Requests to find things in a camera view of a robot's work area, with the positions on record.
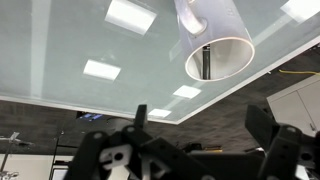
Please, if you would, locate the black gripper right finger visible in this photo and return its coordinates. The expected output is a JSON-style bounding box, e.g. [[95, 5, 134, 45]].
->
[[245, 105, 279, 152]]

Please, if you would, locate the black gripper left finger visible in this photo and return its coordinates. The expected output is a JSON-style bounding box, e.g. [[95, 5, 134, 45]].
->
[[134, 104, 147, 129]]

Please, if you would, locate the white ceramic mug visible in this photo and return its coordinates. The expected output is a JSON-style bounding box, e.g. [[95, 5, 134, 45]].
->
[[173, 0, 255, 82]]

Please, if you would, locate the white cabinet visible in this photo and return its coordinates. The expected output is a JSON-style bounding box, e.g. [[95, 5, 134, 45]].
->
[[267, 75, 320, 136]]

